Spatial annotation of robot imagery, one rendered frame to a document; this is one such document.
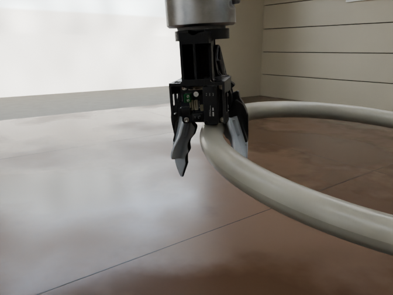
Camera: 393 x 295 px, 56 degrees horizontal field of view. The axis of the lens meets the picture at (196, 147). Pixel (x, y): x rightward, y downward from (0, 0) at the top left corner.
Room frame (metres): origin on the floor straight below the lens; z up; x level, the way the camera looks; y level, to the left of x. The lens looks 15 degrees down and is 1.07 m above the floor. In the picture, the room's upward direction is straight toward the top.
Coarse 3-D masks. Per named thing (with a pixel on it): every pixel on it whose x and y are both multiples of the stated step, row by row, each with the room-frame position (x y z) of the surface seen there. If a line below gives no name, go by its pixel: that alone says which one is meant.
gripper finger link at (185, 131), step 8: (184, 128) 0.52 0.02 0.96; (192, 128) 0.53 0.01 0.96; (176, 136) 0.53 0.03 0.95; (184, 136) 0.53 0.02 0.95; (192, 136) 0.53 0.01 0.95; (176, 144) 0.50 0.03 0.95; (184, 144) 0.53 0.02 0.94; (176, 152) 0.51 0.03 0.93; (184, 152) 0.53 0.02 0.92; (176, 160) 0.54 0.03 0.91; (184, 160) 0.53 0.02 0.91; (184, 168) 0.53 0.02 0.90
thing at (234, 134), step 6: (234, 120) 0.51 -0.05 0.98; (228, 126) 0.50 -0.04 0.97; (234, 126) 0.51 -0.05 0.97; (228, 132) 0.52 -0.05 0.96; (234, 132) 0.50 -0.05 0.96; (240, 132) 0.51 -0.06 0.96; (228, 138) 0.52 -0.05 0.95; (234, 138) 0.49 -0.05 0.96; (240, 138) 0.51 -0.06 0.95; (234, 144) 0.48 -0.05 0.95; (240, 144) 0.51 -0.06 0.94; (246, 144) 0.51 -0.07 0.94; (240, 150) 0.50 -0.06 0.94; (246, 150) 0.51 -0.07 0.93; (246, 156) 0.51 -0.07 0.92
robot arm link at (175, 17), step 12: (168, 0) 0.49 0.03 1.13; (180, 0) 0.47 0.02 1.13; (192, 0) 0.46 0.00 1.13; (204, 0) 0.46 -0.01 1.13; (216, 0) 0.47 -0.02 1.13; (228, 0) 0.48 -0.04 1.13; (168, 12) 0.49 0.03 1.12; (180, 12) 0.47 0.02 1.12; (192, 12) 0.47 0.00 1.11; (204, 12) 0.46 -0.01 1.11; (216, 12) 0.47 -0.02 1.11; (228, 12) 0.48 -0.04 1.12; (168, 24) 0.49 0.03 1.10; (180, 24) 0.47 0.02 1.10; (192, 24) 0.47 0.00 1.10; (204, 24) 0.47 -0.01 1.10; (216, 24) 0.47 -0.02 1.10; (228, 24) 0.48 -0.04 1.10
